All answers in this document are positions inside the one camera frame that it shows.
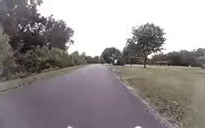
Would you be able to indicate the dark round tree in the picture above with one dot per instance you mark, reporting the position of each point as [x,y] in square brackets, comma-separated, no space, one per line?
[110,55]

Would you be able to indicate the large lone tree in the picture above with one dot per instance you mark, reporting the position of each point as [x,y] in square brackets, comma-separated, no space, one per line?
[146,40]

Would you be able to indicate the robot's own part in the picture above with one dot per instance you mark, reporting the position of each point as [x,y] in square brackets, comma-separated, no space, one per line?
[70,127]
[138,127]

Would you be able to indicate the grass verge beside trees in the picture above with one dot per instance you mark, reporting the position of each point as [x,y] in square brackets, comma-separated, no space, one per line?
[26,79]

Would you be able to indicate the row of trees and bushes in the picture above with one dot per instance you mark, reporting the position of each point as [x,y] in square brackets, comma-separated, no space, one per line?
[26,43]

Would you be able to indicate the wide grass field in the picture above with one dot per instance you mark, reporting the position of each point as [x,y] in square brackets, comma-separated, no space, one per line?
[176,90]

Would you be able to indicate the distant tree line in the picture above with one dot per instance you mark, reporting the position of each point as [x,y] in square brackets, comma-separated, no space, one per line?
[186,57]

